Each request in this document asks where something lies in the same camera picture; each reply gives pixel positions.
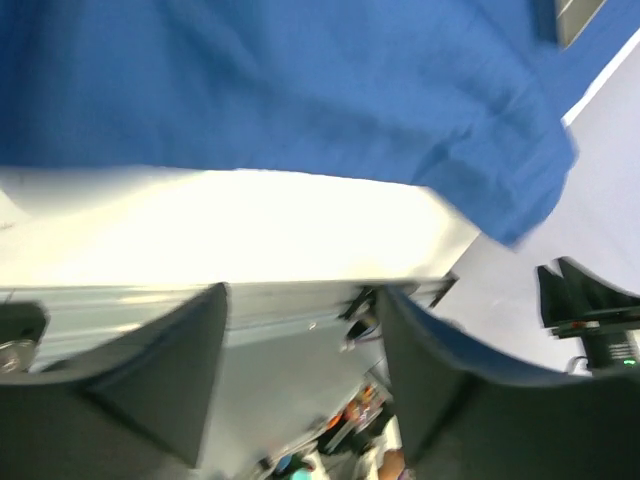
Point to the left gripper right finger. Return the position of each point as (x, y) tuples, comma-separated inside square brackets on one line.
[(468, 411)]

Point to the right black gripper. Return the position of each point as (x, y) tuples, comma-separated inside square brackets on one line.
[(610, 314)]

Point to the blue surgical cloth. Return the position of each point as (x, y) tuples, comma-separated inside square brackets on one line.
[(465, 98)]

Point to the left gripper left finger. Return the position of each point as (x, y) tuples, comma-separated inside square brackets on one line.
[(135, 407)]

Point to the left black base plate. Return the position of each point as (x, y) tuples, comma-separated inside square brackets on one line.
[(22, 327)]

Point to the front aluminium rail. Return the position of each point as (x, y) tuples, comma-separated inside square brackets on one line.
[(272, 326)]

